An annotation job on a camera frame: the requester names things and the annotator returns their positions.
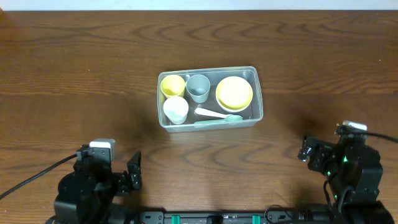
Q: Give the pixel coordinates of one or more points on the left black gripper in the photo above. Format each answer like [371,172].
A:
[123,181]

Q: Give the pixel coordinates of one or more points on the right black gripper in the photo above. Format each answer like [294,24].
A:
[315,154]

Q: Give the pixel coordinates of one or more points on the cream white plastic cup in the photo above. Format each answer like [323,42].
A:
[176,109]

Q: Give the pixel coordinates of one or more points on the light green plastic spoon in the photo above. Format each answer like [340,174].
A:
[231,118]

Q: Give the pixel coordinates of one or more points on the pink plastic fork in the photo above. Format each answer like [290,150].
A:
[206,112]

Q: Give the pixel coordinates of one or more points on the yellow plastic cup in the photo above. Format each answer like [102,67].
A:
[173,85]

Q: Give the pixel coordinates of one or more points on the yellow plastic bowl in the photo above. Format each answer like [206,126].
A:
[234,92]

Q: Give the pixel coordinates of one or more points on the white plastic bowl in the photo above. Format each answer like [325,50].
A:
[232,110]

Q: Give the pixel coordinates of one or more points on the grey plastic cup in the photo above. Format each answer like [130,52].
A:
[198,87]

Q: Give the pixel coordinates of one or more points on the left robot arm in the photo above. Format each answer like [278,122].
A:
[85,196]

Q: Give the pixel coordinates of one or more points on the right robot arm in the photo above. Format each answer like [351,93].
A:
[353,171]

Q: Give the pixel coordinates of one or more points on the clear plastic storage box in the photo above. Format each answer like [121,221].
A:
[251,115]

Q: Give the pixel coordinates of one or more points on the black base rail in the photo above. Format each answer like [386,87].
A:
[158,217]

